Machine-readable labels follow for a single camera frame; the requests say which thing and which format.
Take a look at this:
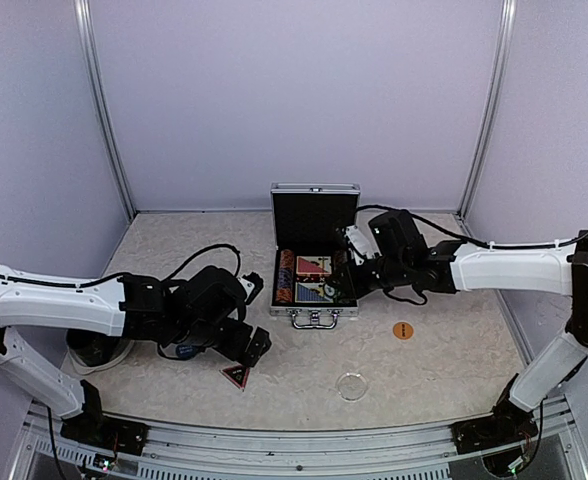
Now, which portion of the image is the left rear aluminium post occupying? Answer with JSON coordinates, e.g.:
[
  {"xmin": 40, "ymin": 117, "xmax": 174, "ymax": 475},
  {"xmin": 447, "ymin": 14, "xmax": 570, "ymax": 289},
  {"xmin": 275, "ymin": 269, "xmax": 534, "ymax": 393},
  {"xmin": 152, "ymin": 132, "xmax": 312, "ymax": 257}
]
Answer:
[{"xmin": 73, "ymin": 0, "xmax": 138, "ymax": 223}]

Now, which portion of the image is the blue small blind button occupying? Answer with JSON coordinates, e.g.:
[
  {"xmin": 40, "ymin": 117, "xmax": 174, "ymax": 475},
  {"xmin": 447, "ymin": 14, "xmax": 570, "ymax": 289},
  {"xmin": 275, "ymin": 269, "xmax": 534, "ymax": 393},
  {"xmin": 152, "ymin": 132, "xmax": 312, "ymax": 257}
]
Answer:
[{"xmin": 175, "ymin": 345, "xmax": 200, "ymax": 361}]

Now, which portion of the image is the clear round dealer puck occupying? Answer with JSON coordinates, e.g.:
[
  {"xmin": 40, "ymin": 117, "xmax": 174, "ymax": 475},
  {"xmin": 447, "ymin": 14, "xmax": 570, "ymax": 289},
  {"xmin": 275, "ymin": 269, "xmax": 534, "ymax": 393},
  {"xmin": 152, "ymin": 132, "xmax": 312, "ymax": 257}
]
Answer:
[{"xmin": 336, "ymin": 372, "xmax": 369, "ymax": 402}]

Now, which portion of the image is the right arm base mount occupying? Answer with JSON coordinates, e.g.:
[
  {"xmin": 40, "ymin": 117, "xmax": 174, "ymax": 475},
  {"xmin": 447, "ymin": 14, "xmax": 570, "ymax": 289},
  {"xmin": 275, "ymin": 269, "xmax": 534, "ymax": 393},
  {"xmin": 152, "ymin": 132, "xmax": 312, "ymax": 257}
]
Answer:
[{"xmin": 451, "ymin": 396, "xmax": 539, "ymax": 455}]

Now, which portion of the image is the green poker chip stack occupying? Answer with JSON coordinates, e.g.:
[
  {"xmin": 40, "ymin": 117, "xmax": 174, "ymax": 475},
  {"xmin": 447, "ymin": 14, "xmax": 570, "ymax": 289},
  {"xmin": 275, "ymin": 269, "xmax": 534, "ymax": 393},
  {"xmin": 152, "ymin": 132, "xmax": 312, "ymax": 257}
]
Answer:
[{"xmin": 323, "ymin": 283, "xmax": 340, "ymax": 303}]

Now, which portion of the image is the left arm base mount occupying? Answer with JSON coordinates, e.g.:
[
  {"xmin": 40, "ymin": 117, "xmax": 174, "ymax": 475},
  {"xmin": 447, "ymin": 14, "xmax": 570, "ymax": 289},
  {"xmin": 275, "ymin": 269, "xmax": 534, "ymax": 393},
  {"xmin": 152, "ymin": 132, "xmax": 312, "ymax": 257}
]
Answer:
[{"xmin": 61, "ymin": 380, "xmax": 149, "ymax": 456}]

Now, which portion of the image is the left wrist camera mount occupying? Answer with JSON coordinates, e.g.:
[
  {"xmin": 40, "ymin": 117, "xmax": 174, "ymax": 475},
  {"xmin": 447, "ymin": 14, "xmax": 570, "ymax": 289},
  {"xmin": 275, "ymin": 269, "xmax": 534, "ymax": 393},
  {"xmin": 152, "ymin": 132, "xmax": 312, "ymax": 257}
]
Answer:
[{"xmin": 239, "ymin": 272, "xmax": 264, "ymax": 305}]

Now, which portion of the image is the clear round tray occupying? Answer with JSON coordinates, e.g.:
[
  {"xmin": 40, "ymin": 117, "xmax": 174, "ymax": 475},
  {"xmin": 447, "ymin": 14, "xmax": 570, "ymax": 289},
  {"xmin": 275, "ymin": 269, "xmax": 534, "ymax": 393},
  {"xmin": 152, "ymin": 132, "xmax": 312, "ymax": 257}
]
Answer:
[{"xmin": 66, "ymin": 330, "xmax": 134, "ymax": 376}]

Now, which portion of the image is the blue playing card deck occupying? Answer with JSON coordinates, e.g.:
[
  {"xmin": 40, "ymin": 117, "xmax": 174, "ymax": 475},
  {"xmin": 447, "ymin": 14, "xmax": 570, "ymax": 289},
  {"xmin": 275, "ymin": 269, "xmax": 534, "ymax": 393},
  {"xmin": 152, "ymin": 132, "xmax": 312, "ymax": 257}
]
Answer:
[{"xmin": 295, "ymin": 282, "xmax": 332, "ymax": 303}]

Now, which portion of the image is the left chip row in case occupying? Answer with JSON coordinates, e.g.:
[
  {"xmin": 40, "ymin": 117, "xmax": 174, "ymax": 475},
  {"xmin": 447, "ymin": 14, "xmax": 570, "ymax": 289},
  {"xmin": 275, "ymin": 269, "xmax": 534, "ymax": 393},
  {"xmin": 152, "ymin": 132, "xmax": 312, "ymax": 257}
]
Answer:
[{"xmin": 275, "ymin": 249, "xmax": 295, "ymax": 304}]

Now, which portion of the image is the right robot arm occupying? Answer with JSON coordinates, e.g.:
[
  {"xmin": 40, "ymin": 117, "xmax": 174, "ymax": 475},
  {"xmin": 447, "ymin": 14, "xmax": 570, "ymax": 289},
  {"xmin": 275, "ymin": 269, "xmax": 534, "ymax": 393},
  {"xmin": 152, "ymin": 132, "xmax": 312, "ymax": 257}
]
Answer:
[{"xmin": 340, "ymin": 206, "xmax": 588, "ymax": 444}]

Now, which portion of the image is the orange big blind button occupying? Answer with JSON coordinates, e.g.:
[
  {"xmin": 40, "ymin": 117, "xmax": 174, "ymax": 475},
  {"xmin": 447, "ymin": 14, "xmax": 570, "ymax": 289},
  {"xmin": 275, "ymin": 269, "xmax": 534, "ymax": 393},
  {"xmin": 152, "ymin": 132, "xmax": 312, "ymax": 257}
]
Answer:
[{"xmin": 393, "ymin": 322, "xmax": 414, "ymax": 340}]

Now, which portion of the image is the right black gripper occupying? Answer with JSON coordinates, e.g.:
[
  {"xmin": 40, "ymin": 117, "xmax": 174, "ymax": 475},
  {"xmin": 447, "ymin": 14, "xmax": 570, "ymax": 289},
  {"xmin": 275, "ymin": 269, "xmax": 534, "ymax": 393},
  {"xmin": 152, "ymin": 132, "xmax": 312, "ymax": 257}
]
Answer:
[{"xmin": 327, "ymin": 254, "xmax": 410, "ymax": 300}]

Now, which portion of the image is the red triangular dealer button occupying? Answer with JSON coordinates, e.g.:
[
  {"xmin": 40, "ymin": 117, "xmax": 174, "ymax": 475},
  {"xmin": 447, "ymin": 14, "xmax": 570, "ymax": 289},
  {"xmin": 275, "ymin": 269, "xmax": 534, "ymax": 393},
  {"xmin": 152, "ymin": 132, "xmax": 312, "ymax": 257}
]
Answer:
[{"xmin": 221, "ymin": 365, "xmax": 250, "ymax": 391}]

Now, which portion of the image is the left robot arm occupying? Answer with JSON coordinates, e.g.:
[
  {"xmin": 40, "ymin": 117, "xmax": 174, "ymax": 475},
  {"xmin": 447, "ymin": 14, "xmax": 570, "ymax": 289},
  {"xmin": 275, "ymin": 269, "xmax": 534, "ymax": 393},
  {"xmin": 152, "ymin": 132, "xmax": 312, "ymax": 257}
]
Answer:
[{"xmin": 0, "ymin": 265, "xmax": 271, "ymax": 445}]

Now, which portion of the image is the aluminium post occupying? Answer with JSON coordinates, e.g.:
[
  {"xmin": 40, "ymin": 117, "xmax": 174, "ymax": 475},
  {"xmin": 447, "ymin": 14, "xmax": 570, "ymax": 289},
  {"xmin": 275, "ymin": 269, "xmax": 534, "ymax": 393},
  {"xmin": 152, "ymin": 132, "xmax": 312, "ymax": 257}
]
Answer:
[
  {"xmin": 73, "ymin": 0, "xmax": 138, "ymax": 223},
  {"xmin": 457, "ymin": 0, "xmax": 518, "ymax": 221}
]

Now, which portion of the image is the front aluminium frame rail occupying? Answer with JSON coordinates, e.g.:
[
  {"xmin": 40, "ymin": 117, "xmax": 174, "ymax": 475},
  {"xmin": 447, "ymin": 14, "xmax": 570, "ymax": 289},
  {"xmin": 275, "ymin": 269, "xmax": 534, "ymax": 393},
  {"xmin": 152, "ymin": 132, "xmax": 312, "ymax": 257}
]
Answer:
[{"xmin": 5, "ymin": 397, "xmax": 588, "ymax": 479}]

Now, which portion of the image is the right rear aluminium post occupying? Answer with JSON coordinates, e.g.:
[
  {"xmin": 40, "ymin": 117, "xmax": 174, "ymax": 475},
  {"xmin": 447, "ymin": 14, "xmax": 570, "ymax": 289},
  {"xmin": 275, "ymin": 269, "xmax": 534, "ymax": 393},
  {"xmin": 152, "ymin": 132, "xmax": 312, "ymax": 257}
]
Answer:
[{"xmin": 457, "ymin": 0, "xmax": 518, "ymax": 221}]

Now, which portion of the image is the right chip row in case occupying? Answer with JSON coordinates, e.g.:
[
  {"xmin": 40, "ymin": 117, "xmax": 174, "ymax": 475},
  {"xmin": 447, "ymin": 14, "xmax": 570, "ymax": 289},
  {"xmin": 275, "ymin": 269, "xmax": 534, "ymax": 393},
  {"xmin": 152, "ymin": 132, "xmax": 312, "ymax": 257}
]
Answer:
[{"xmin": 331, "ymin": 250, "xmax": 349, "ymax": 273}]

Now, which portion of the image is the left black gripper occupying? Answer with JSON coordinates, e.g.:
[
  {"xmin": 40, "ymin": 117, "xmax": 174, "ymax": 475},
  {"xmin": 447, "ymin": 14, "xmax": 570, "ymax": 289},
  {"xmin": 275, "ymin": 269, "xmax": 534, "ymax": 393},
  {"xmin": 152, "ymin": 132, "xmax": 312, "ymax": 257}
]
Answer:
[{"xmin": 173, "ymin": 316, "xmax": 271, "ymax": 367}]

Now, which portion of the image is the aluminium poker case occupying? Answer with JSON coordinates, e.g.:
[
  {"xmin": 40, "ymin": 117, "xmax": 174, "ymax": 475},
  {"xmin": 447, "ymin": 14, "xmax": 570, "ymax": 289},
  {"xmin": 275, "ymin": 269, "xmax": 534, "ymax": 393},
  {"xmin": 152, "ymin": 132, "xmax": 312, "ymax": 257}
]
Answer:
[{"xmin": 270, "ymin": 182, "xmax": 360, "ymax": 330}]

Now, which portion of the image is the red playing card deck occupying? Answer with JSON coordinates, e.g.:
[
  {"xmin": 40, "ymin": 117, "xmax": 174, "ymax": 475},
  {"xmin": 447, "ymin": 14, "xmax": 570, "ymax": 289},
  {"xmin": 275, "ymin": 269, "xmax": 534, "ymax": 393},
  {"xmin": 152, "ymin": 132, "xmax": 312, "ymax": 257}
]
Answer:
[{"xmin": 296, "ymin": 256, "xmax": 332, "ymax": 277}]

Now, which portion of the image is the chip row in case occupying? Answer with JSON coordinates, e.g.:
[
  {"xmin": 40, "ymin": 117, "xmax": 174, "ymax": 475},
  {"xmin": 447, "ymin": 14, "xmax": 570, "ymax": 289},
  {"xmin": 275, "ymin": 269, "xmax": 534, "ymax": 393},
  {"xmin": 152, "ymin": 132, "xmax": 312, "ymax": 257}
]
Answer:
[
  {"xmin": 275, "ymin": 249, "xmax": 295, "ymax": 304},
  {"xmin": 331, "ymin": 250, "xmax": 349, "ymax": 273}
]

